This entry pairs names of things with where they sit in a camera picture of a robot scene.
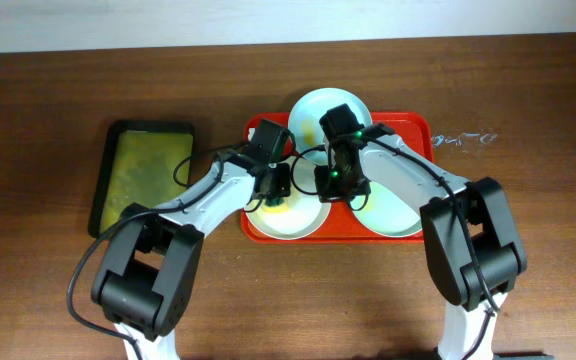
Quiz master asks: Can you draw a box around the light blue plate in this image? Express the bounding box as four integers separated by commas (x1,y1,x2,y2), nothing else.
288,88,373,153

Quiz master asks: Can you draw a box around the white plate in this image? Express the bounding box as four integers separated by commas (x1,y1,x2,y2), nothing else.
244,160,331,240

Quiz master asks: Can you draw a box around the green and yellow sponge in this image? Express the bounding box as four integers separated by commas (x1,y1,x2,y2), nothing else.
264,197,284,207

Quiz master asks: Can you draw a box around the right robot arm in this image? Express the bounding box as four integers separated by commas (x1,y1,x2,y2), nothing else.
314,104,527,359

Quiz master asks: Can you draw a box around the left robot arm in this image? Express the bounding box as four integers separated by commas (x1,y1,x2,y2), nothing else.
91,119,294,359

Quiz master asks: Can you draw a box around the red plastic tray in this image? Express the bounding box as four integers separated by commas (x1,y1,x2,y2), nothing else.
240,112,434,244

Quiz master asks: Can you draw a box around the black tray with yellow liquid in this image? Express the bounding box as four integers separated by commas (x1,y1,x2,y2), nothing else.
87,119,194,238

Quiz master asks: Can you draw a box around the light green plate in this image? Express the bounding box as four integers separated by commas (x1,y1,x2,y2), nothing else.
350,182,422,238

